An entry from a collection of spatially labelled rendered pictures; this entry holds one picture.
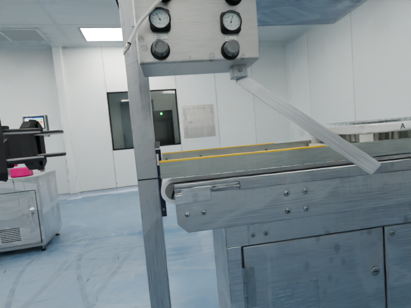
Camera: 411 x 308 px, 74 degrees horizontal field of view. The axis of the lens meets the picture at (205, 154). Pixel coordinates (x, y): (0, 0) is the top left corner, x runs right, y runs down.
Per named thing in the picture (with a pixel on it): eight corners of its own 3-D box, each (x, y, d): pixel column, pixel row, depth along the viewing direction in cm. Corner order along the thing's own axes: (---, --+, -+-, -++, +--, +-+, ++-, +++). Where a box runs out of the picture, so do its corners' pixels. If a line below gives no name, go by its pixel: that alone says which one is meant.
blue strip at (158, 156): (161, 217, 80) (155, 149, 79) (161, 216, 81) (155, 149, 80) (167, 216, 81) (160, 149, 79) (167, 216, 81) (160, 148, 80)
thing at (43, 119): (28, 173, 296) (20, 115, 292) (32, 172, 306) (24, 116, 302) (51, 171, 301) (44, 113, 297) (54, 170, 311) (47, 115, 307)
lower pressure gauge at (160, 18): (149, 29, 46) (147, 6, 45) (150, 32, 47) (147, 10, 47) (172, 29, 46) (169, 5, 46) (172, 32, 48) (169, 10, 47)
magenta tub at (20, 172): (10, 178, 262) (9, 169, 261) (16, 176, 274) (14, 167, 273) (29, 176, 265) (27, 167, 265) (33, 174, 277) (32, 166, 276)
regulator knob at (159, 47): (150, 56, 45) (148, 29, 45) (151, 60, 47) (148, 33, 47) (171, 55, 46) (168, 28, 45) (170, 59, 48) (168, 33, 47)
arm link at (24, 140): (46, 120, 73) (2, 124, 73) (22, 118, 63) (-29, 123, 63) (52, 167, 73) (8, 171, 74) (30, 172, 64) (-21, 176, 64)
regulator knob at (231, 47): (224, 56, 47) (222, 30, 46) (221, 60, 49) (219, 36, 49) (243, 55, 47) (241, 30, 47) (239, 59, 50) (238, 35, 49)
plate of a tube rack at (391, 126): (380, 128, 87) (380, 121, 87) (462, 124, 63) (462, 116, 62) (307, 135, 84) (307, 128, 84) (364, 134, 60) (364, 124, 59)
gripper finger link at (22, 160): (41, 156, 56) (3, 159, 52) (44, 156, 53) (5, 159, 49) (42, 163, 56) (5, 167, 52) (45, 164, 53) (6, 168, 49)
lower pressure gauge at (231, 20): (222, 32, 47) (220, 9, 47) (220, 35, 49) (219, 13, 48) (243, 31, 48) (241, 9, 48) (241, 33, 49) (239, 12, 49)
